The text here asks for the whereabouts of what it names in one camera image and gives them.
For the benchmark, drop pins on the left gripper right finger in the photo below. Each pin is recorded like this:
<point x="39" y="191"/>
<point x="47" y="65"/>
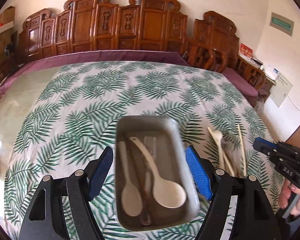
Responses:
<point x="254" y="217"/>

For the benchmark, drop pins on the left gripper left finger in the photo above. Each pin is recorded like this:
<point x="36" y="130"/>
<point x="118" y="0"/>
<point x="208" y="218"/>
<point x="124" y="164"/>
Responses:
<point x="45" y="218"/>

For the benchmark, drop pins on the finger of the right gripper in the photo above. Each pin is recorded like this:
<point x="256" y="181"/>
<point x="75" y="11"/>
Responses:
<point x="264" y="146"/>

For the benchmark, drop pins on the cream chopstick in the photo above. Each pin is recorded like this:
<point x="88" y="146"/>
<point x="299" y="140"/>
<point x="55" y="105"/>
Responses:
<point x="244" y="162"/>

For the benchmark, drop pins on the cream small spoon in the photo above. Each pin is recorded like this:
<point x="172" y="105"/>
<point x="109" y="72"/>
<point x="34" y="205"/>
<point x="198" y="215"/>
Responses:
<point x="130" y="197"/>

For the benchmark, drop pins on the grey rectangular utensil tray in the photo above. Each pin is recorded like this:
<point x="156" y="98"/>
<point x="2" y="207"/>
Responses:
<point x="160" y="135"/>

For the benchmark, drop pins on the large cream serving spoon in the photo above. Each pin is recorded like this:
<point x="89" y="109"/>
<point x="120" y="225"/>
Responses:
<point x="167" y="193"/>

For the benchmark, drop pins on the purple seat cushion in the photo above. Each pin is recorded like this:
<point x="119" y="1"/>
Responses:
<point x="245" y="88"/>

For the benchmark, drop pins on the palm leaf tablecloth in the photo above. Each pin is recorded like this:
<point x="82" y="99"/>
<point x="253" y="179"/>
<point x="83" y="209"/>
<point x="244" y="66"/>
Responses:
<point x="75" y="116"/>

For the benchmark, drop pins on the red card on shelf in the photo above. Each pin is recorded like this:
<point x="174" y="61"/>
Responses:
<point x="245" y="51"/>

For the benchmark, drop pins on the wooden armchair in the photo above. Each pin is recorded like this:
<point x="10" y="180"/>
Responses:
<point x="199" y="55"/>

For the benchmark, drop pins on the carved wooden folding screen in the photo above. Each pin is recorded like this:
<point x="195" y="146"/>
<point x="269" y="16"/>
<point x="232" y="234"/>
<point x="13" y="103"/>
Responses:
<point x="91" y="25"/>

